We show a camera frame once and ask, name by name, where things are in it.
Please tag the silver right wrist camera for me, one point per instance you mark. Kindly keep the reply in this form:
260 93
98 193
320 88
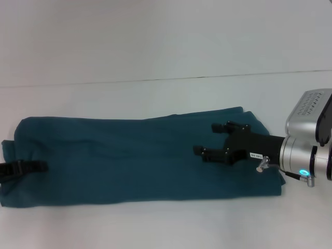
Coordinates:
310 115

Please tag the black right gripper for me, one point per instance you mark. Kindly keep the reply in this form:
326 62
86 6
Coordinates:
252 149

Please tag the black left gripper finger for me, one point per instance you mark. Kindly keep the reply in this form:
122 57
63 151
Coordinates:
24 168

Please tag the teal blue FREE t-shirt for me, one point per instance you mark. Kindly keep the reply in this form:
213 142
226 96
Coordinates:
129 160

